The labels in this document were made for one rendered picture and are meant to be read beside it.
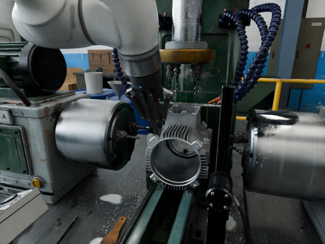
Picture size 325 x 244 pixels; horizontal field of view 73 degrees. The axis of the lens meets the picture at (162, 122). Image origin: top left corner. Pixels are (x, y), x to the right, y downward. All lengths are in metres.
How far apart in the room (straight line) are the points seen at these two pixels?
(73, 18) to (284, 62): 5.29
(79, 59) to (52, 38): 6.49
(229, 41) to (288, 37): 4.72
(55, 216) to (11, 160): 0.25
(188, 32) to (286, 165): 0.44
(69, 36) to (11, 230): 0.35
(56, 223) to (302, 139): 0.76
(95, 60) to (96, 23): 6.02
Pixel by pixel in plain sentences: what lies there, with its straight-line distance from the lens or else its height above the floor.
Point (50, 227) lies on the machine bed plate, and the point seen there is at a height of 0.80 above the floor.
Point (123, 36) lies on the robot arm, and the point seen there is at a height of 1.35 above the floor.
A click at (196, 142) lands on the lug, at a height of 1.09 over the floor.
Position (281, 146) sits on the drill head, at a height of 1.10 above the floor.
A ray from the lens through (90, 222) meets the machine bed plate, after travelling 0.81.
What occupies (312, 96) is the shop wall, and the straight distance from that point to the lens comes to 6.19.
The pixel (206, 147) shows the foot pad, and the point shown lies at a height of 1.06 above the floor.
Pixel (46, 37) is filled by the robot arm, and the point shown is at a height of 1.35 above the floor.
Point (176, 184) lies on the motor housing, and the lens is 0.70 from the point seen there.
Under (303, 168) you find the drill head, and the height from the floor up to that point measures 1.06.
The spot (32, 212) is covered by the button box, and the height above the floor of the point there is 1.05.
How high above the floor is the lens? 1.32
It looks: 17 degrees down
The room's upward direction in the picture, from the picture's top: straight up
